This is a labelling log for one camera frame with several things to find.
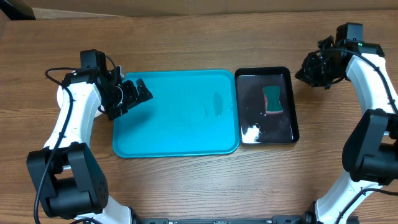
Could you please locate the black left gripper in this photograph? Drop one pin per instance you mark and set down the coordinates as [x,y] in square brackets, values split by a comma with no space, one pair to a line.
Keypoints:
[128,85]

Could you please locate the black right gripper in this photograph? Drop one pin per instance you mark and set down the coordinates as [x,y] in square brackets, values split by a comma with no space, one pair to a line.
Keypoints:
[314,71]

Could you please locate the green scrub sponge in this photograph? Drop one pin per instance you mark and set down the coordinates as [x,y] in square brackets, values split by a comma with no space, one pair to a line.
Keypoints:
[272,99]

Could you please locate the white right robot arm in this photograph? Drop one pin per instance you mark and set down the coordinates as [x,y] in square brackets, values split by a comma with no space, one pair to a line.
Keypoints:
[369,164]

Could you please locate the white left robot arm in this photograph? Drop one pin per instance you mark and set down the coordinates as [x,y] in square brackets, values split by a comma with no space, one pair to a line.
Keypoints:
[69,182]

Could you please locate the teal plastic tray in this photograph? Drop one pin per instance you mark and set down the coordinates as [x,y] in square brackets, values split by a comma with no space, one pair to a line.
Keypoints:
[192,113]

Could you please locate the black water tray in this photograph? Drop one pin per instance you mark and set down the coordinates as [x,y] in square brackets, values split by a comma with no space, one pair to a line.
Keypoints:
[257,127]

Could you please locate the dark object top left corner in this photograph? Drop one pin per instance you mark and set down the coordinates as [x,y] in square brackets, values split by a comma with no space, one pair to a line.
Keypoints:
[17,10]

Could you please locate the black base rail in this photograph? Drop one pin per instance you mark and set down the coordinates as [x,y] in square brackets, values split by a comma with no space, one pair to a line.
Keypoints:
[217,221]

